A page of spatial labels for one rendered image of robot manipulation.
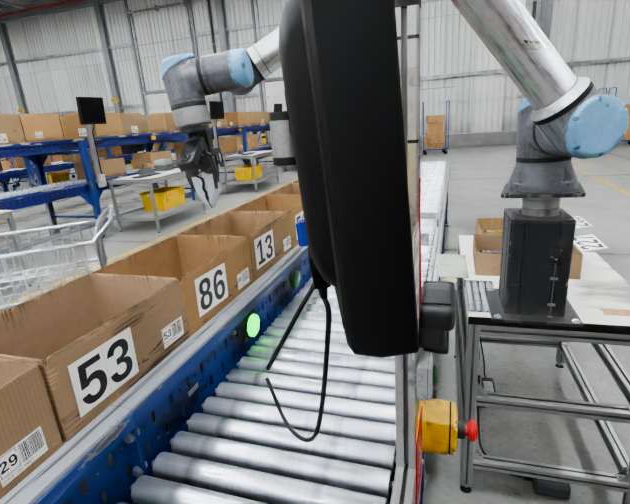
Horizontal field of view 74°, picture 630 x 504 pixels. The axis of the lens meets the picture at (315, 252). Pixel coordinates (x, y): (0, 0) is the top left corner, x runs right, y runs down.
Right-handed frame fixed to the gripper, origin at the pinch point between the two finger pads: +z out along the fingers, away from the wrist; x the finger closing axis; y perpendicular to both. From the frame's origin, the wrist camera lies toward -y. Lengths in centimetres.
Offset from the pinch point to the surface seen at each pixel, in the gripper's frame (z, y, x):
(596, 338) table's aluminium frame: 65, 31, -102
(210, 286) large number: 23.1, -1.1, 5.9
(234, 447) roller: 48, -35, -10
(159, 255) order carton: 16.7, 17.5, 32.8
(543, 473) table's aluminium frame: 118, 30, -85
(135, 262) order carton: 15.1, 6.3, 33.7
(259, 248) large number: 22.5, 32.2, 2.9
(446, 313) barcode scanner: 21, -33, -57
